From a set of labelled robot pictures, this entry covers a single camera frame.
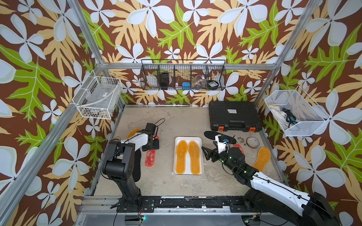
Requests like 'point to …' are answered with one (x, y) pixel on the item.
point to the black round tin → (213, 84)
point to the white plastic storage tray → (188, 157)
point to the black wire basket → (183, 75)
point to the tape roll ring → (252, 142)
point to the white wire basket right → (297, 114)
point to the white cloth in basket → (280, 116)
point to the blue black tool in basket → (290, 117)
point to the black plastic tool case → (234, 116)
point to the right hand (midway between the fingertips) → (206, 144)
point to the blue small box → (186, 85)
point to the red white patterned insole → (150, 157)
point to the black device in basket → (164, 81)
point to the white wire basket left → (98, 96)
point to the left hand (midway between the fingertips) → (153, 146)
